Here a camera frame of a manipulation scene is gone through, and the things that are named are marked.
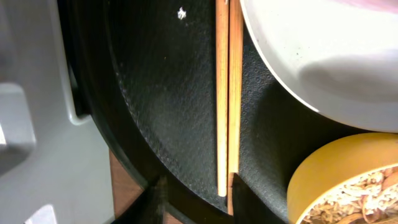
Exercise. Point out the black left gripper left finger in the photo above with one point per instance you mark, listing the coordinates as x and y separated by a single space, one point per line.
149 207

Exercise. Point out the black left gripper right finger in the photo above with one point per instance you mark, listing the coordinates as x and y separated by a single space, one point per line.
248 208

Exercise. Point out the yellow bowl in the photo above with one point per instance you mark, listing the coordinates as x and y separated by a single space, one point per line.
334 164

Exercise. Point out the food scraps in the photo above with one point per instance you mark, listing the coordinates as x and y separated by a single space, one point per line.
370 198

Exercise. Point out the wooden chopstick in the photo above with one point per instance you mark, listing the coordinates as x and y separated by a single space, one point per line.
235 54
222 31

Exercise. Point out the grey dishwasher rack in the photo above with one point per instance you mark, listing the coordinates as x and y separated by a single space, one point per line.
54 163

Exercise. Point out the black round tray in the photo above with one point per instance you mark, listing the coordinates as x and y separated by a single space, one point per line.
146 71

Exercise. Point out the white plate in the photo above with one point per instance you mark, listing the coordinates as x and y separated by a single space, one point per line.
336 59

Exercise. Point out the pink cup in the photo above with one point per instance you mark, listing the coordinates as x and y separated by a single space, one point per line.
389 6

